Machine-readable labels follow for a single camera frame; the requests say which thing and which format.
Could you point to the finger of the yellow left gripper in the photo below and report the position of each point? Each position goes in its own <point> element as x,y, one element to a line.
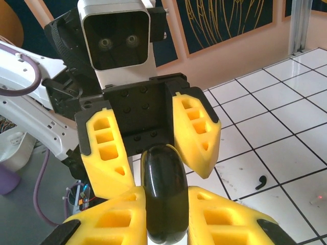
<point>196,143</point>
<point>107,173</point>

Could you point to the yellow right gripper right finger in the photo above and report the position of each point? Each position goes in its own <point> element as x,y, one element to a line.
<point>224,219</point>

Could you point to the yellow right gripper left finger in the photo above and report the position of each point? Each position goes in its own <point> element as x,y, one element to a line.
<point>115,219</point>

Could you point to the black earbud charging case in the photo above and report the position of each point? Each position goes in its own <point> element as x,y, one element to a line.
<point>166,191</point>

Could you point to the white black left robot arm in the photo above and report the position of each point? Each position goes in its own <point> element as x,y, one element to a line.
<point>25,120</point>

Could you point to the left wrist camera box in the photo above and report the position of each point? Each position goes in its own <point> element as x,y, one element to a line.
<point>115,38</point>

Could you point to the aluminium corner post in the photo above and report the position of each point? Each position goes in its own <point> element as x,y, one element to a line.
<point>300,25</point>

